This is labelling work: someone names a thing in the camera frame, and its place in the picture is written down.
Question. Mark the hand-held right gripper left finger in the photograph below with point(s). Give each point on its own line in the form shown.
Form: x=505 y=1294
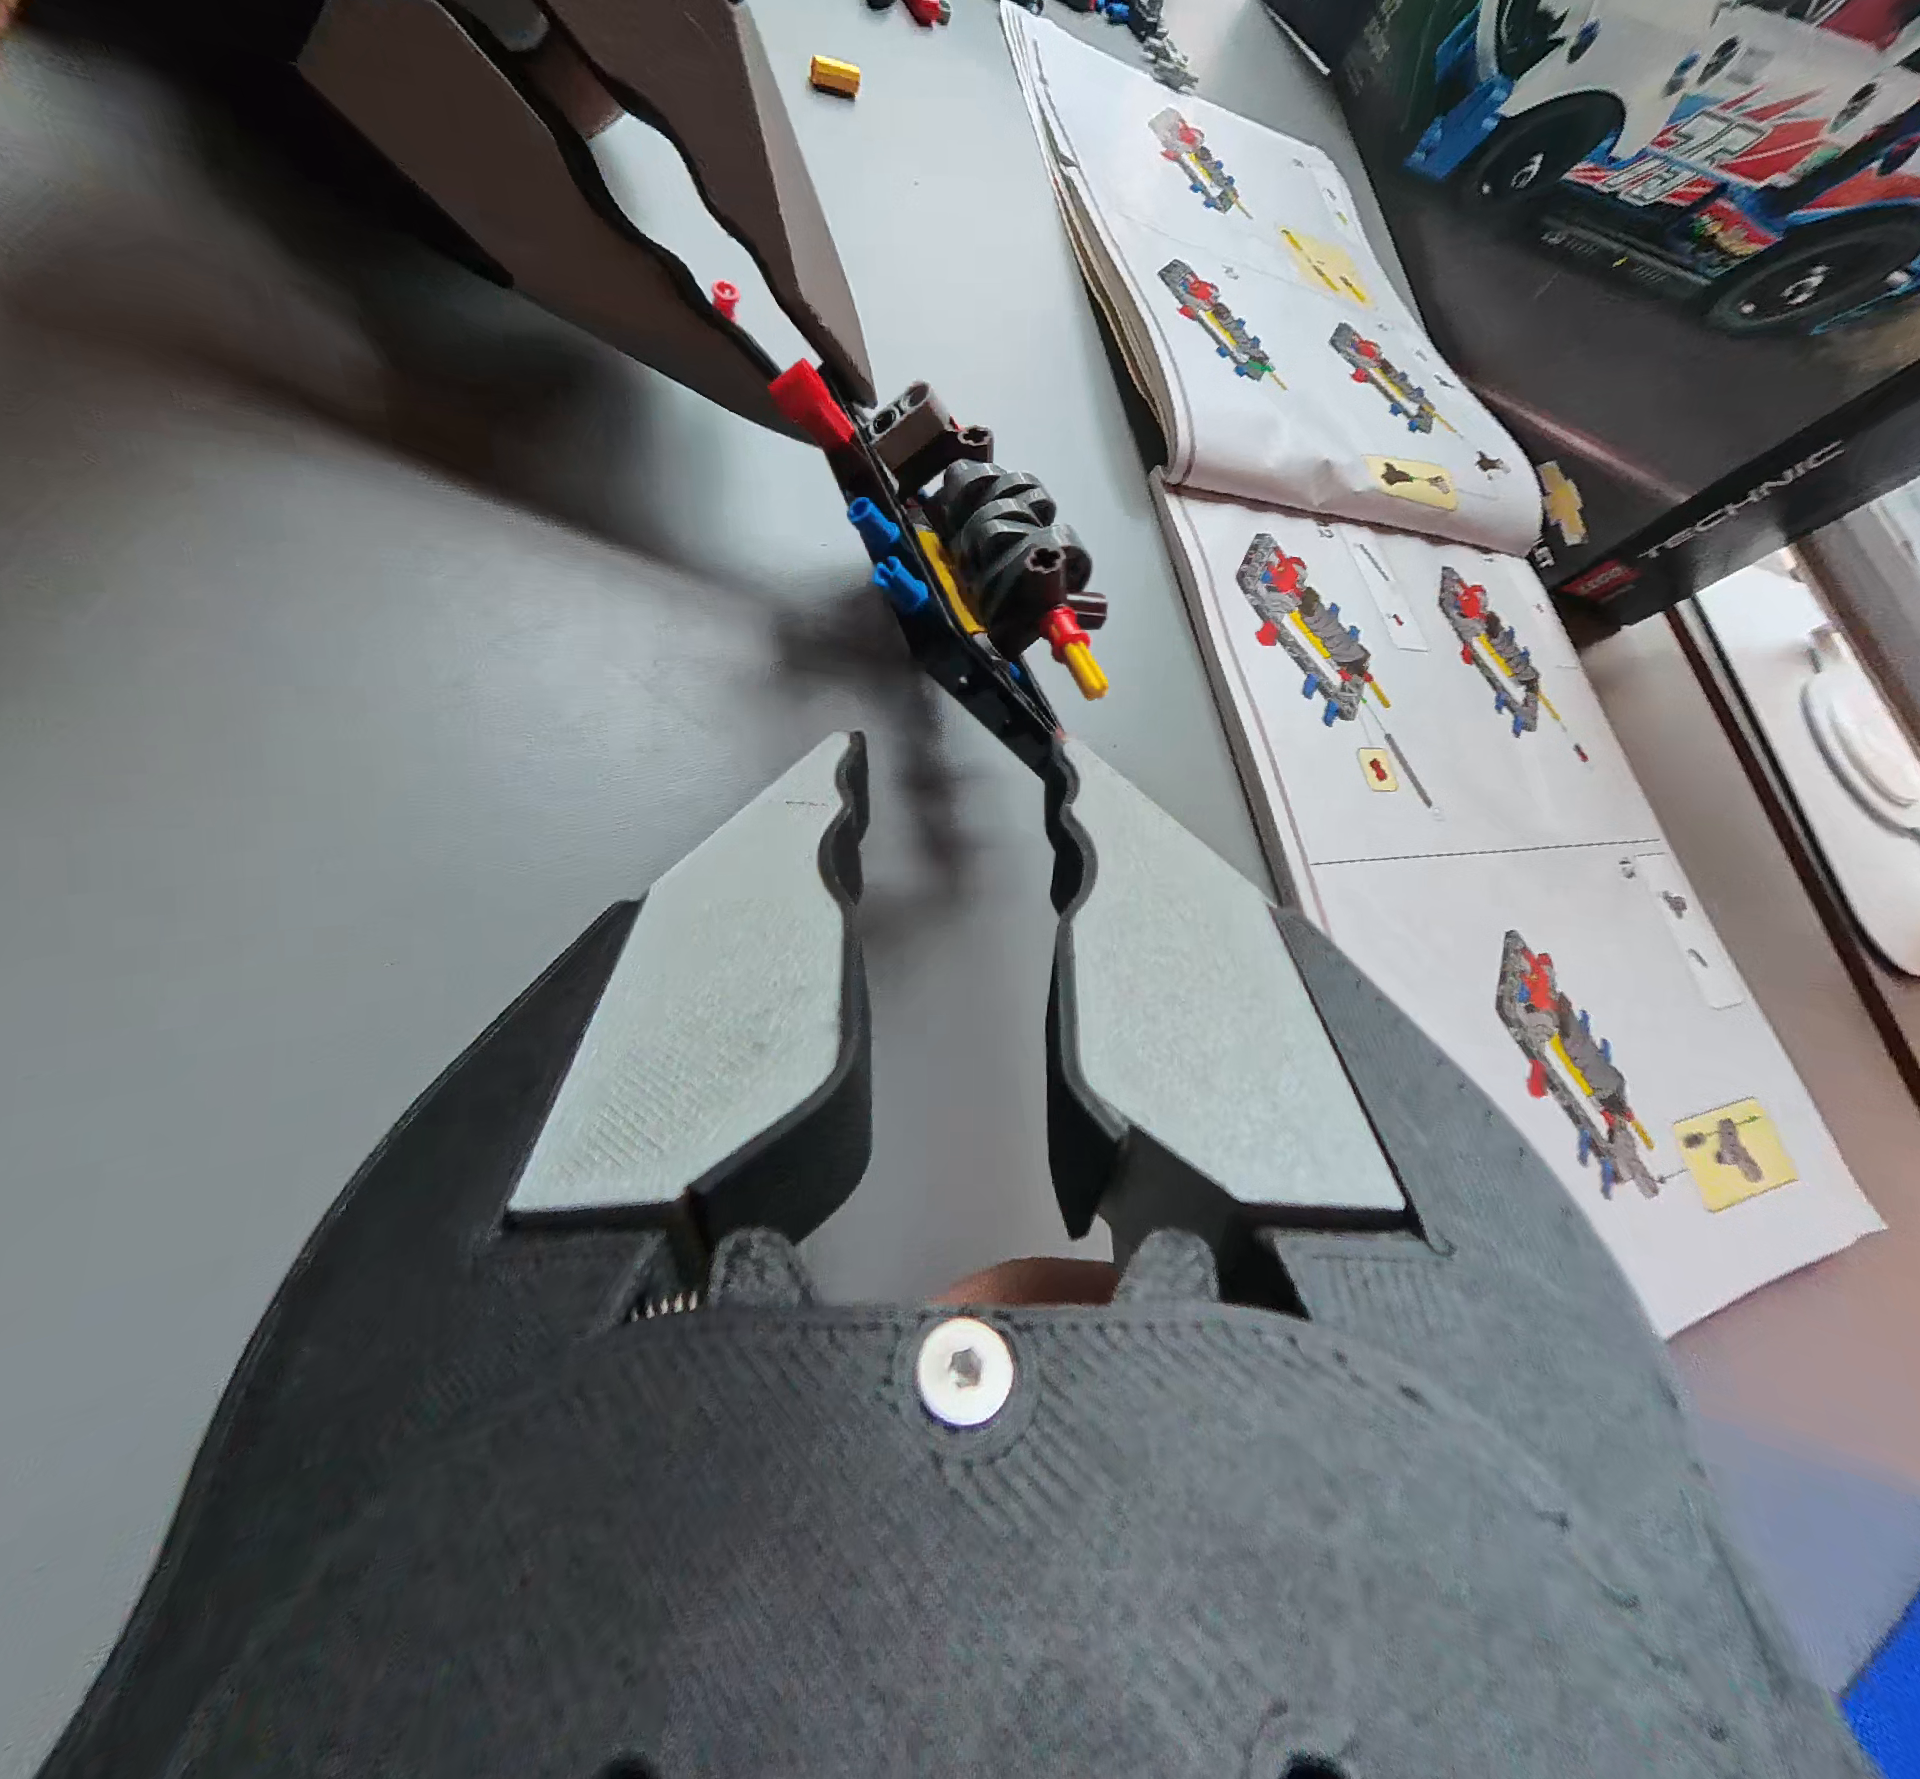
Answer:
x=704 y=1030

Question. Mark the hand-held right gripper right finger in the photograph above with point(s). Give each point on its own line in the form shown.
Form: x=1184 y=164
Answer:
x=1198 y=1045

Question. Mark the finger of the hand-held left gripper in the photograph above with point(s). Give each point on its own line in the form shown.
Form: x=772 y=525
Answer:
x=660 y=40
x=479 y=158

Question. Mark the black frame lego assembly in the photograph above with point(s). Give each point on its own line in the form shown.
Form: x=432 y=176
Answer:
x=1004 y=520

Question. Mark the small yellow lego piece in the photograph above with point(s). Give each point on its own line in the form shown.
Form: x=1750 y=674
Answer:
x=837 y=76

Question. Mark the lego instruction booklet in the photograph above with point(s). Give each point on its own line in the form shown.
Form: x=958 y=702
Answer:
x=1275 y=234

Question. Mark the black lego set box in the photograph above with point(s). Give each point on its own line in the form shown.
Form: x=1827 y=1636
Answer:
x=1650 y=85

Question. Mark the silver computer monitor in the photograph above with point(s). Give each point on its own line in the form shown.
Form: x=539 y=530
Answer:
x=1861 y=760

